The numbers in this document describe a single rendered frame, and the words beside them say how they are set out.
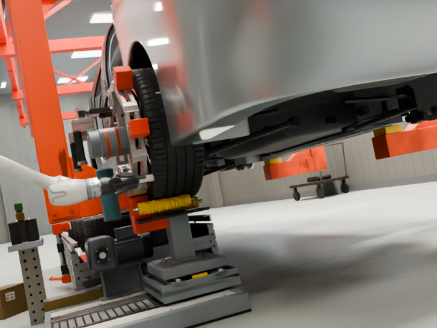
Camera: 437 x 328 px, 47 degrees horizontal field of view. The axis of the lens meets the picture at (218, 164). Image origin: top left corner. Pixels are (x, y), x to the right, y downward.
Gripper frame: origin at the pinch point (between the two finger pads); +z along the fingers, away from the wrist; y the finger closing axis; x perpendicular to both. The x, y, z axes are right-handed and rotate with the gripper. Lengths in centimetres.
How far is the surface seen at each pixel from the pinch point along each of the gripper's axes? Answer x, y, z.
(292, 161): 184, -180, 208
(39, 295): 20, -89, -54
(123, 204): 39, -52, -2
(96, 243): 12, -49, -22
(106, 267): 3, -58, -20
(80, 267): 25, -80, -31
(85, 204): 42, -49, -23
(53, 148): 65, -25, -34
